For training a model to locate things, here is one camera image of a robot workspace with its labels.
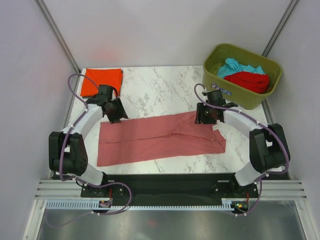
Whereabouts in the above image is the pink t-shirt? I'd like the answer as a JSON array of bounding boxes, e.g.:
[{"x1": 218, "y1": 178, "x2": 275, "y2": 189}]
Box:
[{"x1": 97, "y1": 111, "x2": 226, "y2": 167}]

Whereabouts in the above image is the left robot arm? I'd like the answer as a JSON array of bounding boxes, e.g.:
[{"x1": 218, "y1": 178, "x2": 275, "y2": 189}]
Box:
[{"x1": 48, "y1": 85, "x2": 129, "y2": 197}]

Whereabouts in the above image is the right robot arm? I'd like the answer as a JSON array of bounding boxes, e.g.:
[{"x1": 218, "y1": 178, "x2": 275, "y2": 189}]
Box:
[{"x1": 195, "y1": 90, "x2": 290, "y2": 197}]

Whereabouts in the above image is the folded orange t-shirt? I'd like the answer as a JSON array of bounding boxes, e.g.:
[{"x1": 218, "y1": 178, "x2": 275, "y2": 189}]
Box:
[{"x1": 79, "y1": 68, "x2": 123, "y2": 98}]

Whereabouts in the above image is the turquoise t-shirt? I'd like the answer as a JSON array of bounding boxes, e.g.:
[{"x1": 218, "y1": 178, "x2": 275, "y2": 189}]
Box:
[{"x1": 217, "y1": 57, "x2": 265, "y2": 79}]

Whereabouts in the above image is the olive green plastic basket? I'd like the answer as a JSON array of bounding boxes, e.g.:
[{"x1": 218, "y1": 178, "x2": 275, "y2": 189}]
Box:
[{"x1": 202, "y1": 43, "x2": 283, "y2": 110}]

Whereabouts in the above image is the red t-shirt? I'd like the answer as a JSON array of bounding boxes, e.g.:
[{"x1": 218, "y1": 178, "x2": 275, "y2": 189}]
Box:
[{"x1": 224, "y1": 71, "x2": 270, "y2": 94}]

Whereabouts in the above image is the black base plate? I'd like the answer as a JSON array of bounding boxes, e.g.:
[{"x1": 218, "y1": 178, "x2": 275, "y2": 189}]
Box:
[{"x1": 80, "y1": 173, "x2": 258, "y2": 206}]

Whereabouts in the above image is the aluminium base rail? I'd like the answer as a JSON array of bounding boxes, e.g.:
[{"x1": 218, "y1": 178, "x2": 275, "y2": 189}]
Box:
[{"x1": 35, "y1": 180, "x2": 307, "y2": 201}]

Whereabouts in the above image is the white slotted cable duct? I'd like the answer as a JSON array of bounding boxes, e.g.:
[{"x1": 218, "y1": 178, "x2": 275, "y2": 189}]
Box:
[{"x1": 45, "y1": 198, "x2": 248, "y2": 211}]

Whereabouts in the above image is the right aluminium frame post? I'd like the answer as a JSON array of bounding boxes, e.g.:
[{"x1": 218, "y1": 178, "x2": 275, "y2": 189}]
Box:
[{"x1": 261, "y1": 0, "x2": 300, "y2": 58}]

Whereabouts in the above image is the aluminium frame post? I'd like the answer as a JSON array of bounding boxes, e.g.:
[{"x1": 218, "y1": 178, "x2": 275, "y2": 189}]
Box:
[
  {"x1": 261, "y1": 0, "x2": 300, "y2": 58},
  {"x1": 34, "y1": 0, "x2": 81, "y2": 73}
]

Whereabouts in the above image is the left aluminium frame post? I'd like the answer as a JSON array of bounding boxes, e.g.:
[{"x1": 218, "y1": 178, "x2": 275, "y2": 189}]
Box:
[{"x1": 34, "y1": 0, "x2": 81, "y2": 73}]

